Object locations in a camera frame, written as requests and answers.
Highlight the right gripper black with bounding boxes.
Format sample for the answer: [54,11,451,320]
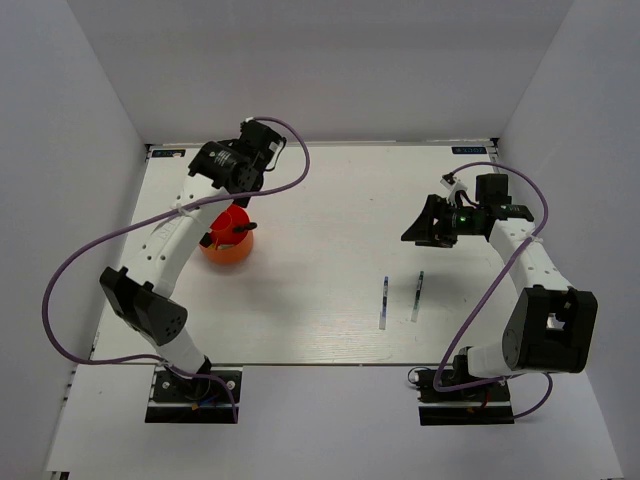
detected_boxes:
[401,193,482,248]

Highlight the black handled scissors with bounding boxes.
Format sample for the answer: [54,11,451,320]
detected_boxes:
[232,222,257,234]

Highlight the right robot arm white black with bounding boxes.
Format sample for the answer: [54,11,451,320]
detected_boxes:
[402,173,598,399]

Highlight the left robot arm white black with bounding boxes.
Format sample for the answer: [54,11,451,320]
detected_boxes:
[99,120,286,399]

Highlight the right blue table label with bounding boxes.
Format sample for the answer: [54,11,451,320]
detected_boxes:
[451,146,487,155]

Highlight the blue table label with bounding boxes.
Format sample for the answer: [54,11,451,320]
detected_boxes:
[151,149,186,158]
[451,146,487,155]

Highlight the green gel pen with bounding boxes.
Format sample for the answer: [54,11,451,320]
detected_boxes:
[410,270,425,323]

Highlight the blue gel pen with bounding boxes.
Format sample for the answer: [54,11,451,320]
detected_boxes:
[378,276,389,331]

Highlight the red round pen holder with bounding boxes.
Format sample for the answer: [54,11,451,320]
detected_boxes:
[199,204,255,265]

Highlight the left blue table label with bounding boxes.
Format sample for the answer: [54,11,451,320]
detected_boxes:
[151,149,186,158]

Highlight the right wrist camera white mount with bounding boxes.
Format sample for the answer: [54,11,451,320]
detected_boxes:
[440,173,467,206]

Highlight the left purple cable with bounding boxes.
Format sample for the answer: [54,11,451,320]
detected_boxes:
[41,115,311,377]

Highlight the purple cable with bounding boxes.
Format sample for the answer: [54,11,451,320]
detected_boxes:
[41,115,311,377]
[432,162,555,419]

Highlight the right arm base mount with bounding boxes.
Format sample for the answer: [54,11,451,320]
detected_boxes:
[407,367,515,426]

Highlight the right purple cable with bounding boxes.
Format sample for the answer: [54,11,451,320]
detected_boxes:
[432,162,555,419]

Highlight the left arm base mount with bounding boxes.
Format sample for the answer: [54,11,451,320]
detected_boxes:
[144,368,235,425]

